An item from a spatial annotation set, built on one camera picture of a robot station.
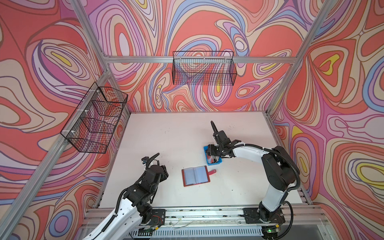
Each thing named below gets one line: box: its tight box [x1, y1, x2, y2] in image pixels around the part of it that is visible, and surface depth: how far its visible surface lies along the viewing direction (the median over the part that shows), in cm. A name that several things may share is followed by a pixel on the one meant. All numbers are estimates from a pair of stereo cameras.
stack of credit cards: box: [207, 154, 220, 164], surface depth 91 cm
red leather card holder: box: [181, 165, 217, 187], surface depth 89 cm
